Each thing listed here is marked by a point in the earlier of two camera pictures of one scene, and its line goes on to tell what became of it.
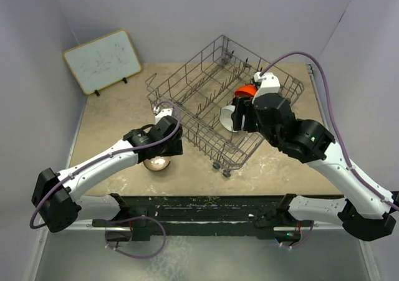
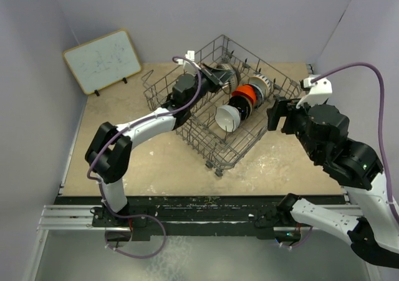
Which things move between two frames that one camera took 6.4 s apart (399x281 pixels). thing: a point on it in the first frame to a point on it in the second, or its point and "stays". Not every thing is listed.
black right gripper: x=244 y=105 to x=282 y=106
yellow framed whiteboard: x=103 y=61 stays
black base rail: x=267 y=215 stays
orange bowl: x=249 y=90 stays
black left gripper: x=176 y=147 to x=216 y=78
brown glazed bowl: x=157 y=163 to x=232 y=83
